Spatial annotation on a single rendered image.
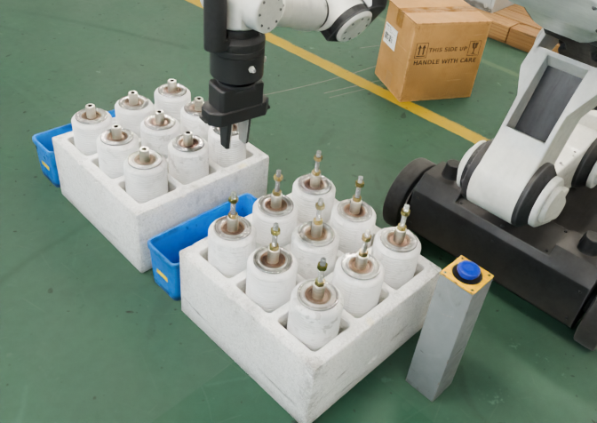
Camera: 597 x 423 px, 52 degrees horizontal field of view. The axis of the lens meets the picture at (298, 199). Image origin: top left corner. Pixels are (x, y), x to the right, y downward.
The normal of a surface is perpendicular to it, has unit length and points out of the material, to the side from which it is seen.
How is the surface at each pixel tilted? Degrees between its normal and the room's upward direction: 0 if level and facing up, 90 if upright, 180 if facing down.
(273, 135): 0
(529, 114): 64
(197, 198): 90
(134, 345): 0
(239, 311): 90
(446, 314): 90
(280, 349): 90
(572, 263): 45
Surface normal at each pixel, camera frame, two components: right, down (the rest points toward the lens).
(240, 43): 0.15, -0.12
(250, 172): 0.69, 0.49
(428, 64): 0.29, 0.60
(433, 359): -0.71, 0.38
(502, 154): -0.47, -0.22
